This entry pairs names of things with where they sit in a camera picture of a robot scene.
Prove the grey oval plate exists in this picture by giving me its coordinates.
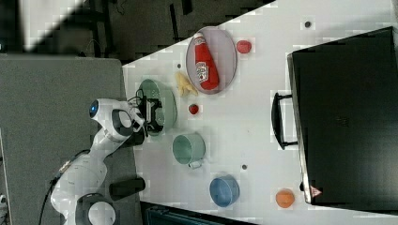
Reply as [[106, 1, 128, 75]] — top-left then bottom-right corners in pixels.
[[186, 26, 237, 95]]

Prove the green oval plastic strainer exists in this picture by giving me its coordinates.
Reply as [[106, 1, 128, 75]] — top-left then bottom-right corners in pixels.
[[138, 79, 177, 136]]

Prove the blue bowl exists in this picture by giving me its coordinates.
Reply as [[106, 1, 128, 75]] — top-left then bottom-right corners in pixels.
[[209, 174, 240, 207]]

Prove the orange toy fruit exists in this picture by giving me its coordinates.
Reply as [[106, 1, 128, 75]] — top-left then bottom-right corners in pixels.
[[275, 188, 295, 208]]

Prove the red ketchup bottle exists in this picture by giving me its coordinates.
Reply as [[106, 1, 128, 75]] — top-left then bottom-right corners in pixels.
[[193, 33, 220, 90]]

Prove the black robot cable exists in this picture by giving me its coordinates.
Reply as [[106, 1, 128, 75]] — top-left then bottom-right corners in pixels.
[[37, 149, 92, 225]]

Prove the green metal cup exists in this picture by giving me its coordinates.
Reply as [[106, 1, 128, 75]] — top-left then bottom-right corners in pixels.
[[172, 133, 206, 170]]

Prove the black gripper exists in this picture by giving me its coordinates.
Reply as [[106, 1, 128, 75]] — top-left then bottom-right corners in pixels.
[[137, 89, 163, 133]]

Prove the black cylinder object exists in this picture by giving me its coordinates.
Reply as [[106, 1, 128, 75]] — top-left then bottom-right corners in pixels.
[[109, 177, 145, 201]]

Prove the yellow toy banana bunch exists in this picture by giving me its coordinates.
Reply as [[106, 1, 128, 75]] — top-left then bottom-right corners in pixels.
[[175, 72, 198, 97]]

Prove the black toaster oven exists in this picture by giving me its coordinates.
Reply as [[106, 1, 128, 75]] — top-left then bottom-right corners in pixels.
[[287, 26, 398, 215]]

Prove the red toy strawberry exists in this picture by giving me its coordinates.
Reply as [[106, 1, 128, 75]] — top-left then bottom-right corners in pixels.
[[189, 104, 199, 114]]

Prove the red toy tomato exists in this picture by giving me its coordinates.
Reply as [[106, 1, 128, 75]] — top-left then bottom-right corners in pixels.
[[237, 40, 252, 53]]

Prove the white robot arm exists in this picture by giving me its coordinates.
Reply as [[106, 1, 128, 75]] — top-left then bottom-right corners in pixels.
[[51, 90, 162, 225]]

